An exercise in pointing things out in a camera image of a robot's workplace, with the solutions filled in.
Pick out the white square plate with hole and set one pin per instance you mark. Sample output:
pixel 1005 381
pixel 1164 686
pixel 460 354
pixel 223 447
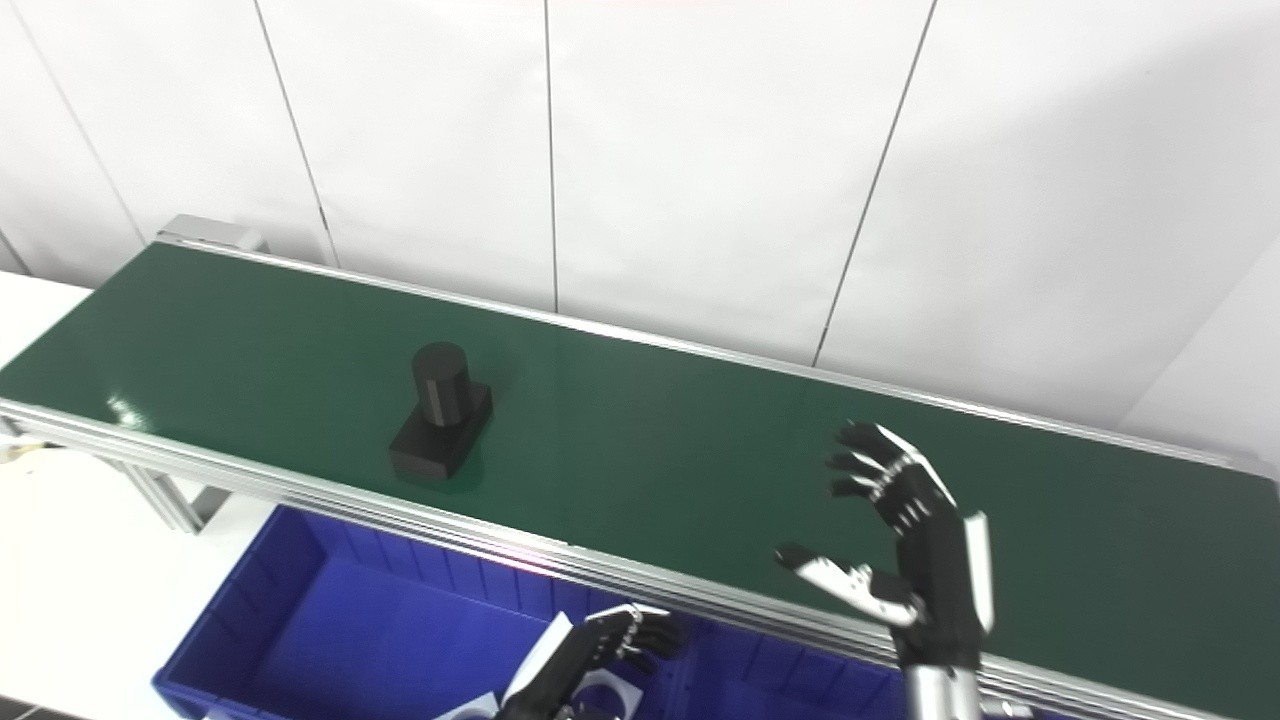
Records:
pixel 470 708
pixel 620 700

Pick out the green conveyor belt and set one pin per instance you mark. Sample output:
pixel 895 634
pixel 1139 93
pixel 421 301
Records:
pixel 650 440

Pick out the aluminium conveyor leg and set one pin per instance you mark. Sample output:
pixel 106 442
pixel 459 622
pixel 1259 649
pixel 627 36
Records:
pixel 165 495

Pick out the grey conveyor end box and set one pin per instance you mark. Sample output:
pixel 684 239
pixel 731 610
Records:
pixel 215 233

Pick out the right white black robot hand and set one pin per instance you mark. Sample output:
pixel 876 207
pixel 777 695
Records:
pixel 935 580

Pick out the black cylinder-on-block part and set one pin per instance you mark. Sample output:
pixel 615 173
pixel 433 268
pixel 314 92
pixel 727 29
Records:
pixel 440 420

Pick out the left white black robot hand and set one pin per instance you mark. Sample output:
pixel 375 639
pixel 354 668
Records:
pixel 560 670

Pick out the blue plastic bin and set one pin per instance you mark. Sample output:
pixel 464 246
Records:
pixel 800 680
pixel 350 640

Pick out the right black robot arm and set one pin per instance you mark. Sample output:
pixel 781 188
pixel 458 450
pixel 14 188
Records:
pixel 940 695

